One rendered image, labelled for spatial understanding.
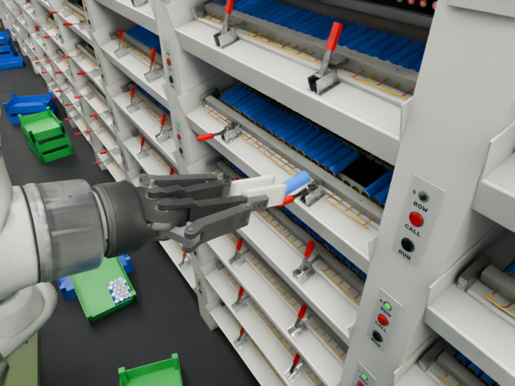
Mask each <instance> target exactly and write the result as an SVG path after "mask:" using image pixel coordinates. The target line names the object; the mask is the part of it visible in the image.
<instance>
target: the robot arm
mask: <svg viewBox="0 0 515 386"><path fill-rule="evenodd" d="M274 180H275V176H274V175H265V176H261V177H256V178H247V179H241V180H236V181H231V176H230V175H228V174H223V179H221V180H220V179H218V175H216V174H214V173H208V174H189V175H150V174H140V175H139V187H134V186H133V185H132V184H131V183H130V182H127V181H121V182H109V183H103V184H96V185H94V186H93V187H90V185H89V184H88V183H87V182H86V181H85V180H84V179H74V180H67V181H60V182H47V183H41V184H35V183H31V184H26V185H19V186H12V185H11V180H10V178H9V176H8V172H7V169H6V167H5V162H4V159H3V154H2V148H1V139H0V361H1V360H3V359H4V358H5V357H7V356H8V355H10V354H11V353H12V352H13V351H15V350H16V349H17V348H19V347H20V346H21V345H23V344H24V343H25V342H26V341H27V340H29V339H30V337H32V336H33V335H34V334H35V333H36V332H37V331H38V330H39V329H40V328H41V327H42V326H43V325H44V324H45V323H46V322H47V321H48V320H49V319H50V317H51V316H52V314H53V312H54V311H55V309H56V306H57V299H58V295H57V291H56V289H55V288H54V287H53V286H52V284H51V283H50V282H51V281H52V280H56V279H59V278H62V277H66V276H71V275H74V274H78V273H82V272H86V271H89V270H95V269H96V268H98V267H100V265H101V264H102V262H103V257H106V258H112V257H118V256H122V255H125V254H131V253H134V252H137V251H139V250H140V249H141V248H142V247H143V246H144V245H145V244H147V243H148V242H150V241H154V240H157V241H167V240H170V239H173V240H175V241H177V242H179V243H181V244H182V251H183V252H184V253H187V254H190V253H192V252H193V251H194V250H195V249H196V248H197V247H199V246H200V245H201V244H203V243H205V242H208V241H210V240H213V239H215V238H217V237H220V236H223V235H225V234H228V233H230V232H232V231H236V230H237V229H240V228H242V227H245V226H248V224H249V220H250V216H251V212H252V211H258V210H263V209H265V208H268V207H272V206H276V205H280V204H283V200H284V196H285V193H286V190H287V185H286V184H284V183H283V184H279V185H274ZM230 181H231V182H230ZM157 185H158V187H157Z"/></svg>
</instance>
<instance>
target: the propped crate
mask: <svg viewBox="0 0 515 386"><path fill-rule="evenodd" d="M69 277H70V279H71V282H72V284H73V287H74V289H75V292H76V294H77V297H78V299H79V301H80V304H81V306H82V309H83V311H84V314H85V316H86V317H87V320H88V322H89V324H90V323H92V322H94V321H96V320H98V319H100V318H102V317H104V316H106V315H108V314H110V313H112V312H114V311H116V310H118V309H121V308H123V307H124V306H127V305H129V304H130V303H133V302H135V301H137V298H136V292H135V290H134V289H133V287H132V285H131V283H130V280H129V278H128V276H127V275H126V272H125V270H124V269H123V266H122V264H121V262H120V259H119V257H112V258H106V257H103V262H102V264H101V265H100V267H98V268H96V269H95V270H89V271H86V272H82V273H78V274H74V275H71V276H69ZM119 277H122V278H123V280H126V284H127V286H129V287H130V295H131V296H132V297H131V298H129V299H127V300H125V301H123V302H121V303H119V304H117V305H115V302H114V301H113V298H112V295H110V291H109V289H108V287H109V286H110V284H109V282H110V281H114V280H115V279H117V280H118V278H119Z"/></svg>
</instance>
